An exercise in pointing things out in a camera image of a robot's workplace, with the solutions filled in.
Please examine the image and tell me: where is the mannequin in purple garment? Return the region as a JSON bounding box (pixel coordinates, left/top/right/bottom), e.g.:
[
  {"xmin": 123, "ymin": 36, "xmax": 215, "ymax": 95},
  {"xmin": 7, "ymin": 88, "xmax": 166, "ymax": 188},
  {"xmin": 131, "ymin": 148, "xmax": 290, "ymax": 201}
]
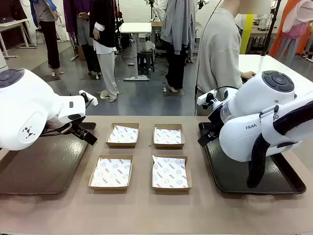
[{"xmin": 63, "ymin": 0, "xmax": 102, "ymax": 80}]

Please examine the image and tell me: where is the large white table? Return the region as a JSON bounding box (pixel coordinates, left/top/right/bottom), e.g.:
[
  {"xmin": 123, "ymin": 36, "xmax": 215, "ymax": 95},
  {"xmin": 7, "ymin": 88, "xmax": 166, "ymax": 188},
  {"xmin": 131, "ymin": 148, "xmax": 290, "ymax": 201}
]
[{"xmin": 238, "ymin": 54, "xmax": 313, "ymax": 103}]

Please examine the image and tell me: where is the black plastic tray with handle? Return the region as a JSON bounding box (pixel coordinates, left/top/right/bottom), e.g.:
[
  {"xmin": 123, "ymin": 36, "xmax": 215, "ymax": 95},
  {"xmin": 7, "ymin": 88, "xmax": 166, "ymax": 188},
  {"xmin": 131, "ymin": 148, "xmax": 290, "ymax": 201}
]
[{"xmin": 198, "ymin": 121, "xmax": 307, "ymax": 195}]

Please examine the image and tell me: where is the white printed paper liner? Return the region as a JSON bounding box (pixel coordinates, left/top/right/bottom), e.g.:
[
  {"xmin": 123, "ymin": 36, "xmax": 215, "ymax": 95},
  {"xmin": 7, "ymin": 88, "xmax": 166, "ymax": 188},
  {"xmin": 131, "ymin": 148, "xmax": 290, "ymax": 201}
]
[
  {"xmin": 108, "ymin": 124, "xmax": 139, "ymax": 143},
  {"xmin": 152, "ymin": 155, "xmax": 188, "ymax": 189},
  {"xmin": 154, "ymin": 127, "xmax": 182, "ymax": 145},
  {"xmin": 90, "ymin": 157, "xmax": 132, "ymax": 188}
]

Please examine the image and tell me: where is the mannequin in black jacket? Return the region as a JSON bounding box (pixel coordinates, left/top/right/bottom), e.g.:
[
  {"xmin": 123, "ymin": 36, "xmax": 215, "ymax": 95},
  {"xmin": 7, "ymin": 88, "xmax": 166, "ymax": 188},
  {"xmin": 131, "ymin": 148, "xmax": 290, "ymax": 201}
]
[{"xmin": 89, "ymin": 0, "xmax": 119, "ymax": 103}]

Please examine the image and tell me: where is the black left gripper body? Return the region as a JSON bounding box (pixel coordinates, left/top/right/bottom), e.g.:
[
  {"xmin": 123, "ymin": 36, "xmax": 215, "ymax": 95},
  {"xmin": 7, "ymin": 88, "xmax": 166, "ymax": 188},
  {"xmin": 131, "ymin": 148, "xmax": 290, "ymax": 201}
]
[{"xmin": 68, "ymin": 114, "xmax": 89, "ymax": 138}]

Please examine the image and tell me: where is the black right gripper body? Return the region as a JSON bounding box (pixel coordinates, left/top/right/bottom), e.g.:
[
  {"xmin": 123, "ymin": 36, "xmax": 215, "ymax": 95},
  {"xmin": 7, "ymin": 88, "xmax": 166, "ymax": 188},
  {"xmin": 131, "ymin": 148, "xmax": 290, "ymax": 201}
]
[{"xmin": 207, "ymin": 106, "xmax": 224, "ymax": 134}]

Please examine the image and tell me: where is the white side table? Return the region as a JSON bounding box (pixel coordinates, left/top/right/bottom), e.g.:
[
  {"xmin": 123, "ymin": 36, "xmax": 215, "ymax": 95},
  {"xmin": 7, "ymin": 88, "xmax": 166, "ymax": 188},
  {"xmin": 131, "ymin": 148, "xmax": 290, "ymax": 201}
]
[{"xmin": 0, "ymin": 19, "xmax": 31, "ymax": 59}]

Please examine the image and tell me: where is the white standing desk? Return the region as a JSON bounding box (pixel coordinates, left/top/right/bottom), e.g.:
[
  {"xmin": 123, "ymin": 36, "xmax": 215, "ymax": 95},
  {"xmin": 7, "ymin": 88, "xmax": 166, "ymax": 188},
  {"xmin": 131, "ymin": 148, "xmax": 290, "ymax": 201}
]
[{"xmin": 119, "ymin": 22, "xmax": 153, "ymax": 81}]

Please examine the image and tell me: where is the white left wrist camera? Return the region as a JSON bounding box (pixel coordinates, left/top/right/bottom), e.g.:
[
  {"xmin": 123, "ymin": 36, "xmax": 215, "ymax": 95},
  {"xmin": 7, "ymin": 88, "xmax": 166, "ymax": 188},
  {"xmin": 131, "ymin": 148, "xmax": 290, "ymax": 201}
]
[{"xmin": 78, "ymin": 90, "xmax": 99, "ymax": 106}]

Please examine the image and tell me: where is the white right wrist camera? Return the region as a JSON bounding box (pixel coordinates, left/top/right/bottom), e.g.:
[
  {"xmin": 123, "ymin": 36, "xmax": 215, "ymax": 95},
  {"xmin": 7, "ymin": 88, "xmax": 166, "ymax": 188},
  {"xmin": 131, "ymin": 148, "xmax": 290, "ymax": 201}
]
[{"xmin": 197, "ymin": 90, "xmax": 218, "ymax": 106}]

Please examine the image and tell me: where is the black plastic stool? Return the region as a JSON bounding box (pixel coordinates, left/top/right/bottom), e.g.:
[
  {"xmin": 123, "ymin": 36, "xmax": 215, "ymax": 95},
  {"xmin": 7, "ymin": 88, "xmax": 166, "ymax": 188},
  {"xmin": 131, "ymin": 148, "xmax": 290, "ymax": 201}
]
[{"xmin": 136, "ymin": 51, "xmax": 155, "ymax": 75}]

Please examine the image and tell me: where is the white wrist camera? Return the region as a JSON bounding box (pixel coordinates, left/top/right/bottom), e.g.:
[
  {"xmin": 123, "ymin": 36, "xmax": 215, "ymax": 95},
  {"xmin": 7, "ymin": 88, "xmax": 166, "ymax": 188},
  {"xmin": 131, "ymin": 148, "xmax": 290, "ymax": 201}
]
[
  {"xmin": 197, "ymin": 90, "xmax": 218, "ymax": 106},
  {"xmin": 78, "ymin": 90, "xmax": 99, "ymax": 106}
]

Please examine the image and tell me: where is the white plastic bag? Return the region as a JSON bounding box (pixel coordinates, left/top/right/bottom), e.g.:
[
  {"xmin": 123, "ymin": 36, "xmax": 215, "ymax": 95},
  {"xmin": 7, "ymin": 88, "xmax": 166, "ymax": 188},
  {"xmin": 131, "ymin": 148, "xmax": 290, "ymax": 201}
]
[{"xmin": 140, "ymin": 40, "xmax": 156, "ymax": 53}]

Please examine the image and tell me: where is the black tripod pole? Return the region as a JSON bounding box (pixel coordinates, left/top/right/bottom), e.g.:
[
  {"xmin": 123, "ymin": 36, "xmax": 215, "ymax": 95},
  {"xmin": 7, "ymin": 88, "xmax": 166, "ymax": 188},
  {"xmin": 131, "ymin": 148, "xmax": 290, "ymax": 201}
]
[{"xmin": 260, "ymin": 0, "xmax": 282, "ymax": 56}]

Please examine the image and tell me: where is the person in beige sweater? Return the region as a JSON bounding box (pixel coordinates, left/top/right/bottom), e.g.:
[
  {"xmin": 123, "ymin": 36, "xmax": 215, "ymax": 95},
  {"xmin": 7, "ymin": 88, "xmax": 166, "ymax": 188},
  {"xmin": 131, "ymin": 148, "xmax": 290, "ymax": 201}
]
[{"xmin": 195, "ymin": 7, "xmax": 246, "ymax": 116}]

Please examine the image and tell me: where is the brown cardboard food box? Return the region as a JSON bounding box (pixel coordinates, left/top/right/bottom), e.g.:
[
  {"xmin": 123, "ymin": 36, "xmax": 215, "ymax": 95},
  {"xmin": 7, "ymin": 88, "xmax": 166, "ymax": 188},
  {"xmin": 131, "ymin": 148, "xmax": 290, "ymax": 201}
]
[
  {"xmin": 151, "ymin": 154, "xmax": 193, "ymax": 192},
  {"xmin": 153, "ymin": 123, "xmax": 186, "ymax": 149},
  {"xmin": 88, "ymin": 154, "xmax": 134, "ymax": 191},
  {"xmin": 105, "ymin": 122, "xmax": 140, "ymax": 148}
]

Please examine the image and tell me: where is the mannequin in grey cardigan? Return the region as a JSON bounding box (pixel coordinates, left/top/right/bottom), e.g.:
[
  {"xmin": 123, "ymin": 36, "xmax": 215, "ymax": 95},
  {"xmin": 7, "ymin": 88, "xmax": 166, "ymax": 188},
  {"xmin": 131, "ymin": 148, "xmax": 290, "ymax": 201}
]
[{"xmin": 160, "ymin": 0, "xmax": 196, "ymax": 96}]

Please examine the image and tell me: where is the yellow panel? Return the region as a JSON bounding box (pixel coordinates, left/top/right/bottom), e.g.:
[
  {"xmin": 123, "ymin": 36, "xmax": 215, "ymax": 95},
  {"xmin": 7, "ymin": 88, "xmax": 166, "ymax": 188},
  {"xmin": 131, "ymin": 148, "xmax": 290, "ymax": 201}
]
[{"xmin": 239, "ymin": 14, "xmax": 252, "ymax": 55}]

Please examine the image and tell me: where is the mannequin in black trousers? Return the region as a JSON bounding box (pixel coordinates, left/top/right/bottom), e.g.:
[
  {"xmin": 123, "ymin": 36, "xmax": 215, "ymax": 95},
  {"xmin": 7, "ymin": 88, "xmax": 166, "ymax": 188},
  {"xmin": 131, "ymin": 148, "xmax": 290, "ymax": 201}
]
[{"xmin": 30, "ymin": 0, "xmax": 66, "ymax": 75}]

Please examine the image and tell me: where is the dark brown plastic tray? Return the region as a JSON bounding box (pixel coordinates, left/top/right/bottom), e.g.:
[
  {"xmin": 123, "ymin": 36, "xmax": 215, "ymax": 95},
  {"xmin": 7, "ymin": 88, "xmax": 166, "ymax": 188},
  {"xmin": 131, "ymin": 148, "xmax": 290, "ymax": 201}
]
[{"xmin": 0, "ymin": 121, "xmax": 97, "ymax": 195}]

